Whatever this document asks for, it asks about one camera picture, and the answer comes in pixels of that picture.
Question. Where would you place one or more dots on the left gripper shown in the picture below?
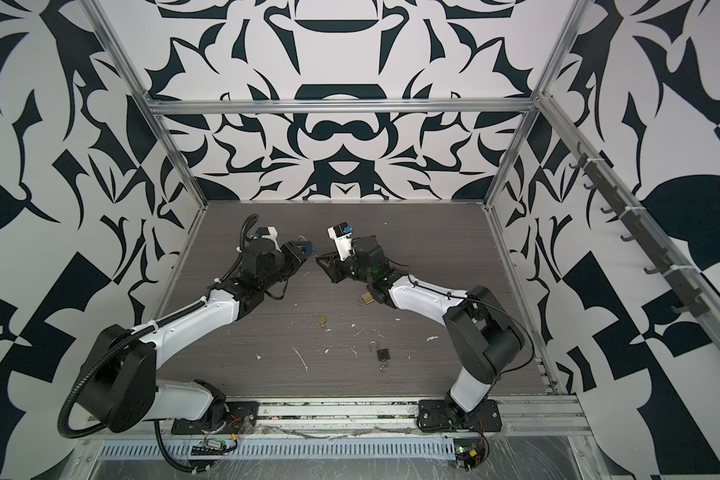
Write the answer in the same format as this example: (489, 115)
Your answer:
(293, 254)

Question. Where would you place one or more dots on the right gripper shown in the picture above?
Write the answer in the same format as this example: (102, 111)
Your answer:
(336, 272)

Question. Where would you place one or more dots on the blue padlock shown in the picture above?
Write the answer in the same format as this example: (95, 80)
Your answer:
(306, 247)

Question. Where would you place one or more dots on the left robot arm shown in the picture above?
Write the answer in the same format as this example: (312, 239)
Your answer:
(118, 387)

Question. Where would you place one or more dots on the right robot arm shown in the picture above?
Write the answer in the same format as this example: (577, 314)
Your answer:
(485, 337)

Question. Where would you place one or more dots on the black padlock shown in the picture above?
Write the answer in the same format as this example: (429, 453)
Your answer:
(382, 355)

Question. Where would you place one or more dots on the left circuit board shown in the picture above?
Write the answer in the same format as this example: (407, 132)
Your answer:
(214, 447)

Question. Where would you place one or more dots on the circuit board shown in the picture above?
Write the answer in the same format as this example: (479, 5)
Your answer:
(214, 447)
(469, 456)

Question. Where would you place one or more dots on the right circuit board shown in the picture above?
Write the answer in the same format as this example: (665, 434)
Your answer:
(469, 456)

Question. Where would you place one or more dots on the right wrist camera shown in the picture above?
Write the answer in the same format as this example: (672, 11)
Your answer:
(341, 235)

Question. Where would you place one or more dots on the aluminium front rail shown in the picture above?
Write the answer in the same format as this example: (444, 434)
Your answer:
(522, 415)

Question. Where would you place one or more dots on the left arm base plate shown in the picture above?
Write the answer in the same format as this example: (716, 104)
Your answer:
(234, 418)

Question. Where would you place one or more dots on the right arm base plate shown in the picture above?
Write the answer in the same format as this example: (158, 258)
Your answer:
(446, 415)

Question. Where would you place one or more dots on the white cable duct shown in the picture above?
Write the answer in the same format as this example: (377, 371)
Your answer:
(300, 448)

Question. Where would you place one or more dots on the wall hook rack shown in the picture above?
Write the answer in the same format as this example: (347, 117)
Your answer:
(644, 230)

